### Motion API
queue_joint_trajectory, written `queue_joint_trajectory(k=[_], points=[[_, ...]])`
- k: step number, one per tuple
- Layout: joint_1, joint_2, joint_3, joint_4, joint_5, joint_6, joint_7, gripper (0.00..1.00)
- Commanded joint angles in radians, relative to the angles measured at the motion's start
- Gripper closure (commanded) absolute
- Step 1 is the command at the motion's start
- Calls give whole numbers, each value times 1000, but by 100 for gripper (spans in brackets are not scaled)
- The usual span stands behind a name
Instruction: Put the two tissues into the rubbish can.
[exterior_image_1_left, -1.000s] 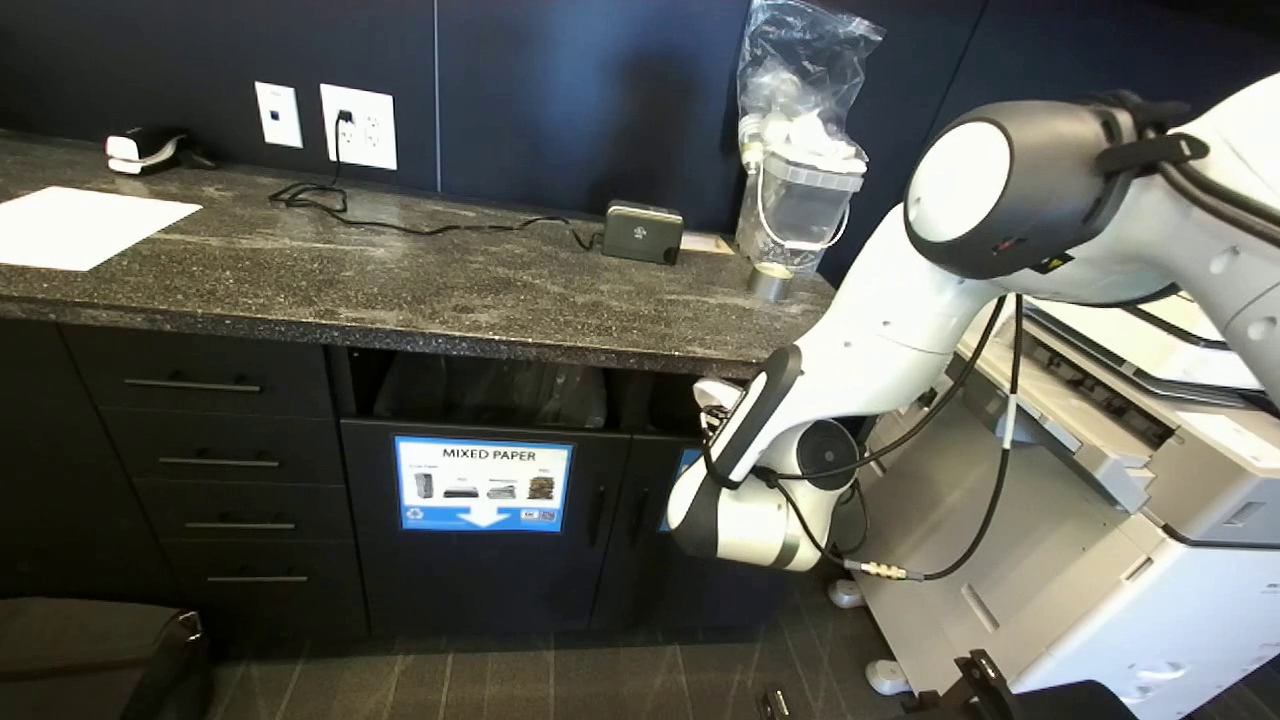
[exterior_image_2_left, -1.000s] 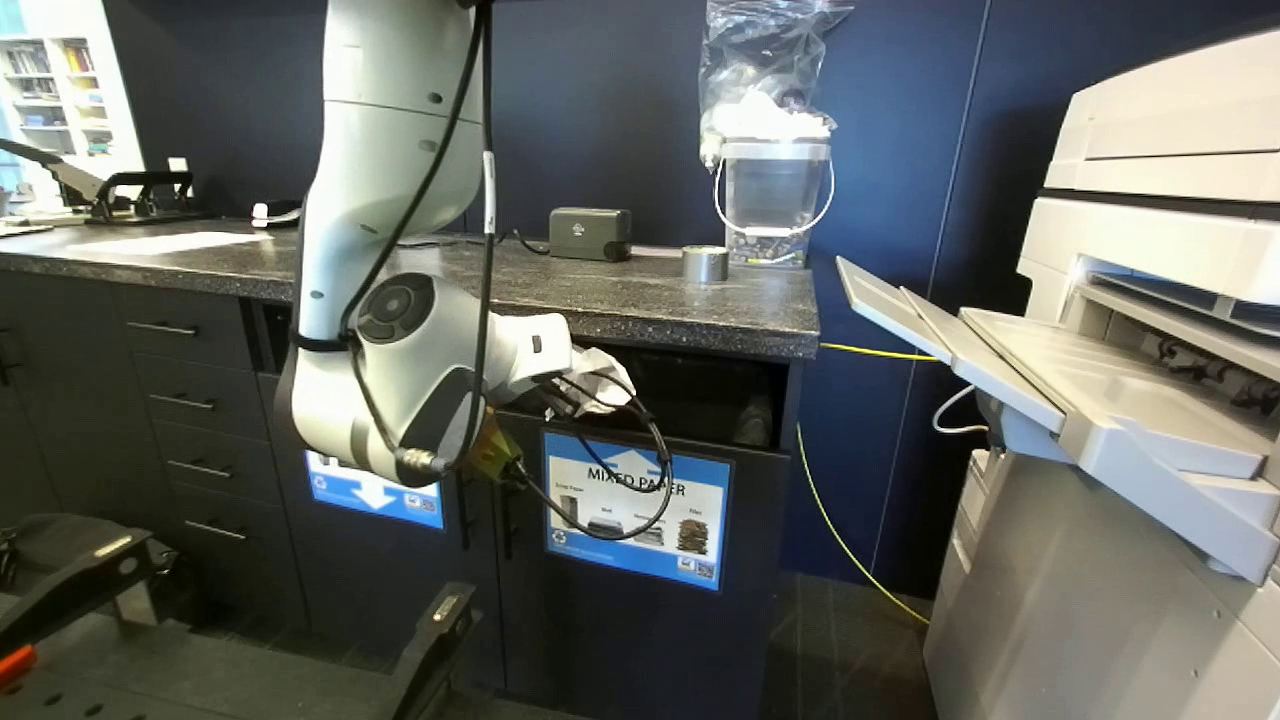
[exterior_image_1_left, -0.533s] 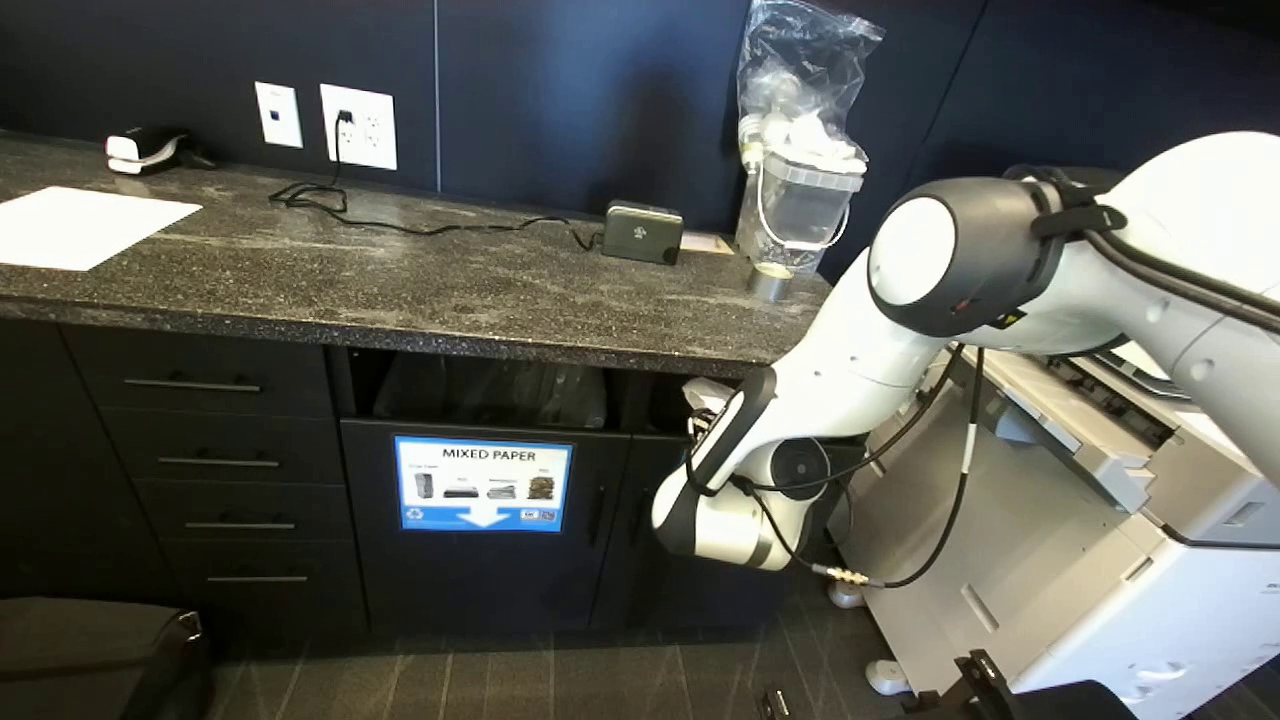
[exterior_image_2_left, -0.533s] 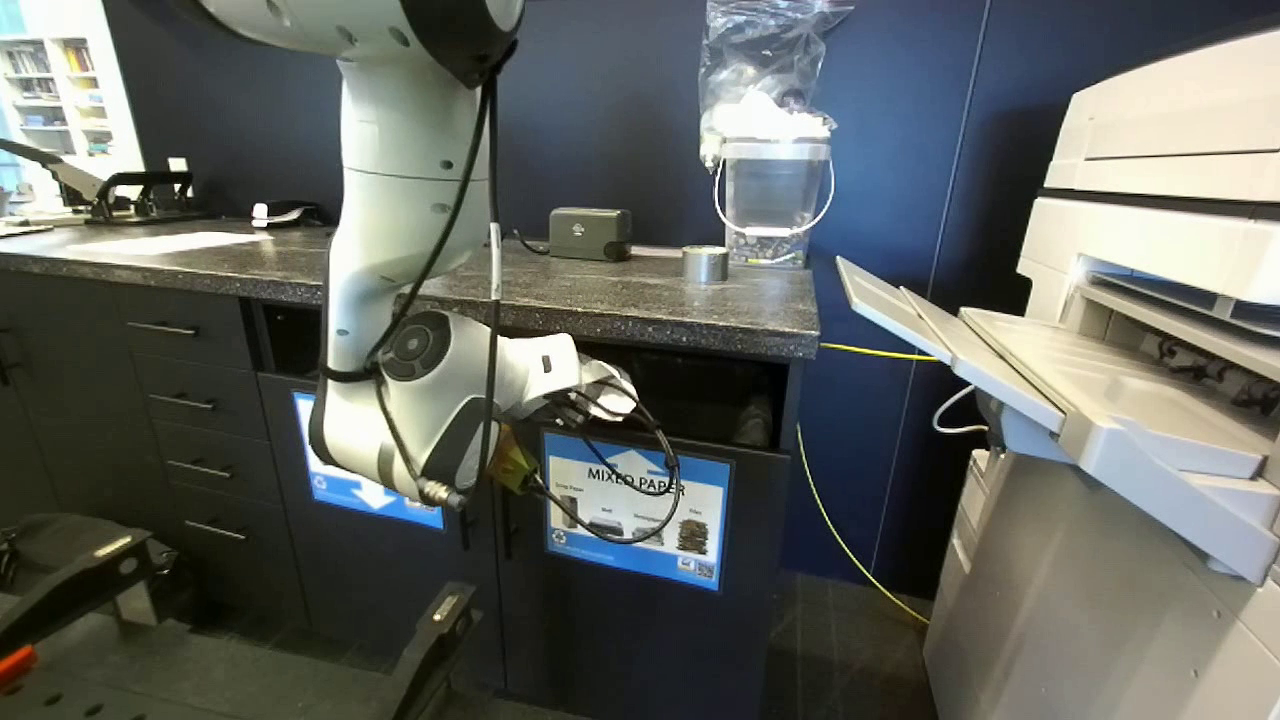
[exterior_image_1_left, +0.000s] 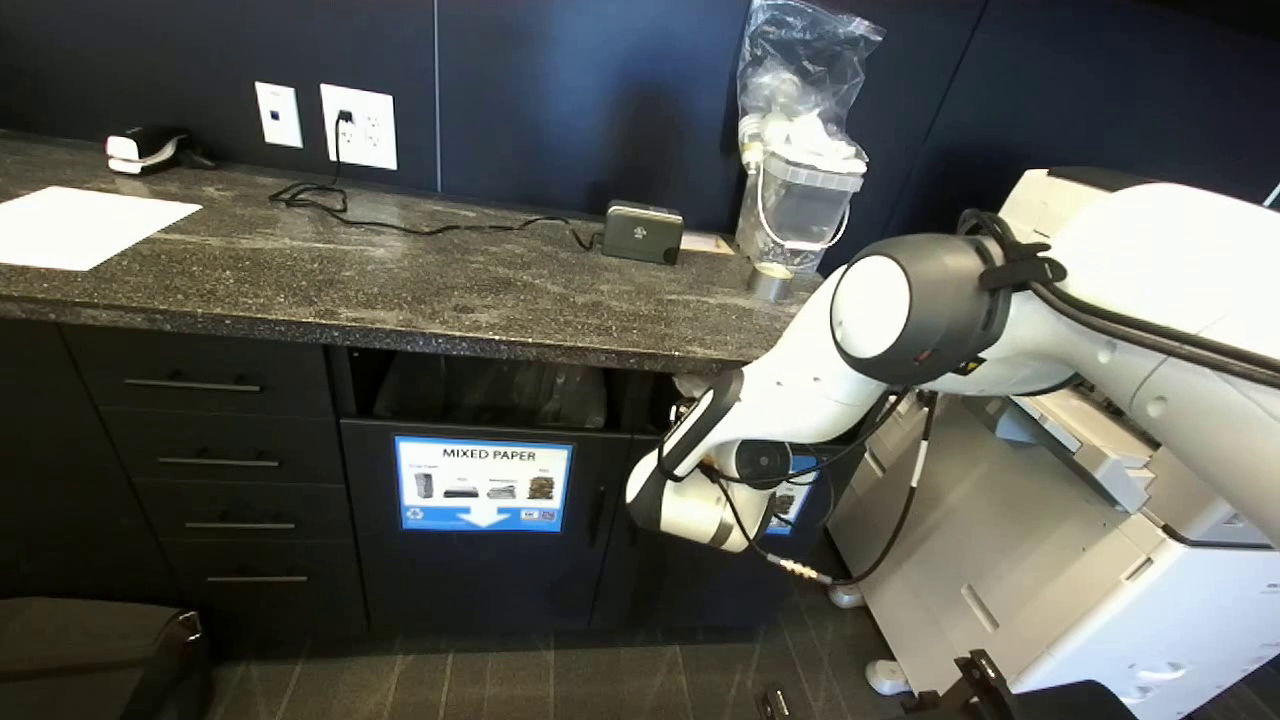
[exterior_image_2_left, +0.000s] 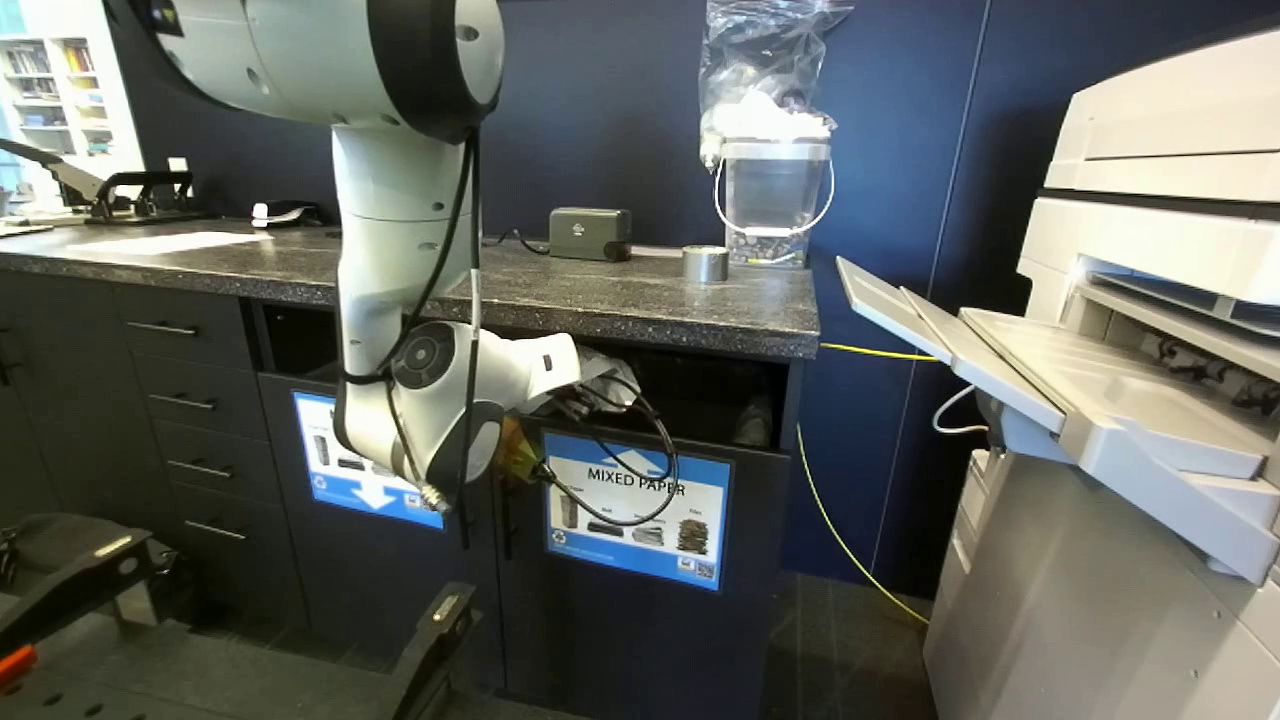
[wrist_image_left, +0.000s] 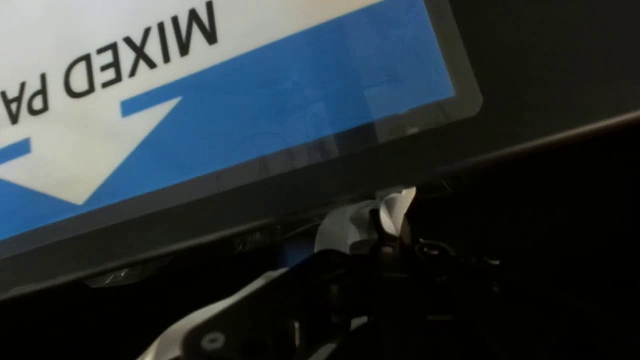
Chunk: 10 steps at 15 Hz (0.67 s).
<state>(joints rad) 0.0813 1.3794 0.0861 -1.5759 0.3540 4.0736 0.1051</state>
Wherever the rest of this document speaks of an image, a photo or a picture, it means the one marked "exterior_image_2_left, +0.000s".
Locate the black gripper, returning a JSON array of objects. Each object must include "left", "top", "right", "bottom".
[{"left": 530, "top": 378, "right": 592, "bottom": 451}]

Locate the black cabinet with stone counter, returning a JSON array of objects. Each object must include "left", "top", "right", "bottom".
[{"left": 0, "top": 216, "right": 824, "bottom": 720}]

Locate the mixed paper sign arrow up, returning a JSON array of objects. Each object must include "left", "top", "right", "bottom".
[{"left": 539, "top": 428, "right": 735, "bottom": 597}]

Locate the black power adapter box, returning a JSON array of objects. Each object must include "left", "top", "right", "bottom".
[{"left": 543, "top": 204, "right": 638, "bottom": 265}]

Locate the mixed paper sign arrow down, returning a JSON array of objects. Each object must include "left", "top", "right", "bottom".
[{"left": 287, "top": 388, "right": 450, "bottom": 534}]

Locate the black door arrow down sign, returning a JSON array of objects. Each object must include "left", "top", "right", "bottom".
[{"left": 255, "top": 373, "right": 508, "bottom": 692}]

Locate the clear plastic bucket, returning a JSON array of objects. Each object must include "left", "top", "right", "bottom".
[{"left": 707, "top": 133, "right": 840, "bottom": 268}]

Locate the clear plastic bag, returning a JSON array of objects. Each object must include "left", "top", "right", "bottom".
[{"left": 695, "top": 0, "right": 855, "bottom": 170}]

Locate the black heavy duty stapler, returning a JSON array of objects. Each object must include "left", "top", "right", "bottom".
[{"left": 0, "top": 134, "right": 206, "bottom": 229}]

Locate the white shelf with booklets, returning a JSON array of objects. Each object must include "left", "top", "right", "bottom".
[{"left": 0, "top": 0, "right": 146, "bottom": 216}]

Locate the large white office printer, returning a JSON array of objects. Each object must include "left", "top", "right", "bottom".
[{"left": 833, "top": 28, "right": 1280, "bottom": 720}]

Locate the yellow wrist camera box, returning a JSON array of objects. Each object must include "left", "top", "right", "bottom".
[{"left": 498, "top": 412, "right": 553, "bottom": 488}]

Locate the black cord on counter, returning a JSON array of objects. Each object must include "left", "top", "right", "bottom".
[{"left": 477, "top": 229, "right": 558, "bottom": 258}]

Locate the black metal bracket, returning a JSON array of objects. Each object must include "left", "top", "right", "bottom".
[{"left": 384, "top": 576, "right": 480, "bottom": 720}]

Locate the thin yellow cable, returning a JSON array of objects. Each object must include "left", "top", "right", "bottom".
[{"left": 792, "top": 338, "right": 935, "bottom": 632}]

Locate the black drawer with handle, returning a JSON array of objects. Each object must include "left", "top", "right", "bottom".
[
  {"left": 161, "top": 492, "right": 306, "bottom": 632},
  {"left": 110, "top": 283, "right": 255, "bottom": 373},
  {"left": 150, "top": 428, "right": 276, "bottom": 512},
  {"left": 131, "top": 356, "right": 269, "bottom": 444}
]

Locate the thin white cable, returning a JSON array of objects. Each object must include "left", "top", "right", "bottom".
[{"left": 929, "top": 384, "right": 993, "bottom": 439}]

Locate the black metal cart frame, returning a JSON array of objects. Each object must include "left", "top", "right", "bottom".
[{"left": 0, "top": 512, "right": 178, "bottom": 655}]

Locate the orange clamp handle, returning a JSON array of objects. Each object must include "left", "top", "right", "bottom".
[{"left": 0, "top": 644, "right": 39, "bottom": 697}]

